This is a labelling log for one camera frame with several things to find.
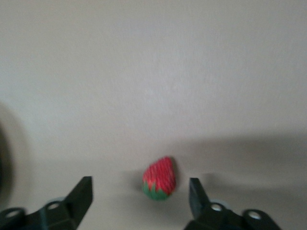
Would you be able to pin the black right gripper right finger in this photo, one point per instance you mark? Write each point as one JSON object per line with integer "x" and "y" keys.
{"x": 204, "y": 215}

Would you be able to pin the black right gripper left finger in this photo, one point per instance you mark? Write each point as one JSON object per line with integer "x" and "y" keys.
{"x": 72, "y": 210}

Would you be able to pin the red toy strawberry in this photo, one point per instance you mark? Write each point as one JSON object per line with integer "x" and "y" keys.
{"x": 160, "y": 177}

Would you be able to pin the brown table cloth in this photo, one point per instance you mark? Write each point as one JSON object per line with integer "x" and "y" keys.
{"x": 153, "y": 72}

